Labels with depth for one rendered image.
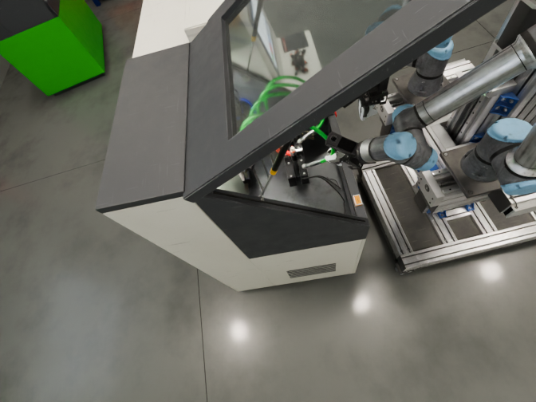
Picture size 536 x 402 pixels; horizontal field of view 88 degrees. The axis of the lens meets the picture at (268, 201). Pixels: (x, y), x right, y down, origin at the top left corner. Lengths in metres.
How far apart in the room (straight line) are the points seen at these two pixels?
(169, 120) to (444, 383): 2.05
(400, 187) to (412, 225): 0.30
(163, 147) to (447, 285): 1.97
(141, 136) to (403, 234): 1.68
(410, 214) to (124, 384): 2.36
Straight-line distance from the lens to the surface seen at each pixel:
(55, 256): 3.34
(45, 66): 4.77
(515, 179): 1.17
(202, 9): 1.37
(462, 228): 2.22
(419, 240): 2.11
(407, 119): 1.00
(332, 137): 0.97
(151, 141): 0.99
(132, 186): 0.92
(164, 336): 2.45
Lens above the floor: 2.12
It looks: 60 degrees down
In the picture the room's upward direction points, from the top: 24 degrees counter-clockwise
